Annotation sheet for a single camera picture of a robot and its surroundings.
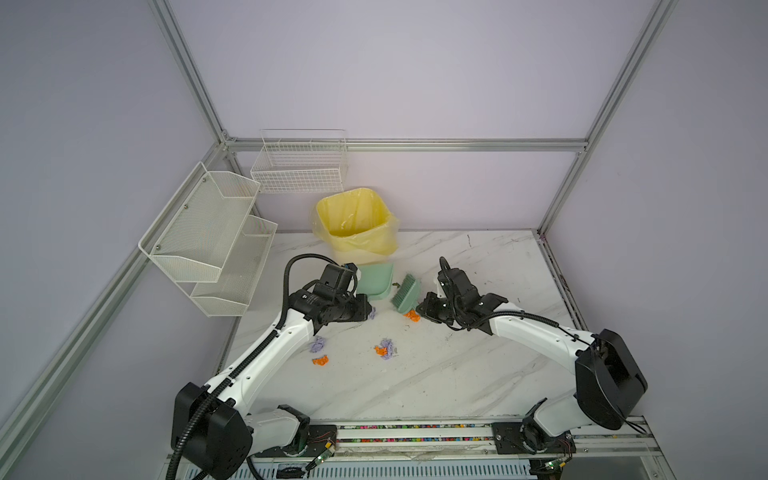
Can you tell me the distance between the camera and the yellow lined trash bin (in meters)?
0.88

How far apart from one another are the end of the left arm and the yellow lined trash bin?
0.15m

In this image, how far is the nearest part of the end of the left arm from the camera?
1.82 ft
